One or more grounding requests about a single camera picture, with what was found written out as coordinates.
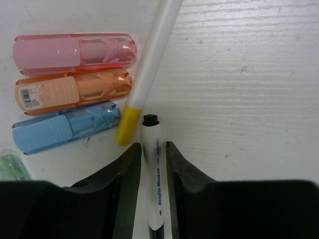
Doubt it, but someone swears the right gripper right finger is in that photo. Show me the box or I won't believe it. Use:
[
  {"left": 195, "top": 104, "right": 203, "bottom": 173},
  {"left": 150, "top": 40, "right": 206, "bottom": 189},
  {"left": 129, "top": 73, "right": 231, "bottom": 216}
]
[{"left": 166, "top": 141, "right": 319, "bottom": 239}]

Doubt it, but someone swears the orange highlighter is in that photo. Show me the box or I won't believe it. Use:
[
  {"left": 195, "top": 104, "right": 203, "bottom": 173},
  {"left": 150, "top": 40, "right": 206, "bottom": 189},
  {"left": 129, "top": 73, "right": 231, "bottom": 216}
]
[{"left": 14, "top": 67, "right": 133, "bottom": 116}]

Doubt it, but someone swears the black capped marker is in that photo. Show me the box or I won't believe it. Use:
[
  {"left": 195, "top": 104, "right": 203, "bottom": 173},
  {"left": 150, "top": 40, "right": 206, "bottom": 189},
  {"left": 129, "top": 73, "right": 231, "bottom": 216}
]
[{"left": 142, "top": 114, "right": 165, "bottom": 239}]

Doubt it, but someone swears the green highlighter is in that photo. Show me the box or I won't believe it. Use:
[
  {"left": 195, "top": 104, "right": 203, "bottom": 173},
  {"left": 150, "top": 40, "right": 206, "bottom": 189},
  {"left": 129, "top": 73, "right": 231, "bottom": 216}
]
[{"left": 0, "top": 149, "right": 31, "bottom": 181}]

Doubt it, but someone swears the pink highlighter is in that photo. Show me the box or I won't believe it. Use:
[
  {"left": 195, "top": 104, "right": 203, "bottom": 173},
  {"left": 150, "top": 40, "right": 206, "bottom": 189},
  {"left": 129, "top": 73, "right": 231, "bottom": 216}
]
[{"left": 12, "top": 33, "right": 137, "bottom": 76}]

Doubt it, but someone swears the yellow capped marker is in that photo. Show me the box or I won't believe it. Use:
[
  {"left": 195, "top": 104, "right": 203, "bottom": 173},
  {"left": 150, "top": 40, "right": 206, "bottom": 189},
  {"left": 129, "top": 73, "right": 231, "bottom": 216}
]
[{"left": 115, "top": 0, "right": 183, "bottom": 146}]

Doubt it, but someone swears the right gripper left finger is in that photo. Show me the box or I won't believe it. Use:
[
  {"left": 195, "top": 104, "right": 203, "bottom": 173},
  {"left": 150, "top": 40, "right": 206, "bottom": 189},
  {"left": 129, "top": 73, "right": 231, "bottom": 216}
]
[{"left": 0, "top": 142, "right": 142, "bottom": 239}]

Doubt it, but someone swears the blue highlighter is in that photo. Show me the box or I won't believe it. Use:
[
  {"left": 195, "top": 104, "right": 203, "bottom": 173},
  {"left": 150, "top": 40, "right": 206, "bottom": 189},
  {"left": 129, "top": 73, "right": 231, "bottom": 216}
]
[{"left": 12, "top": 101, "right": 121, "bottom": 155}]

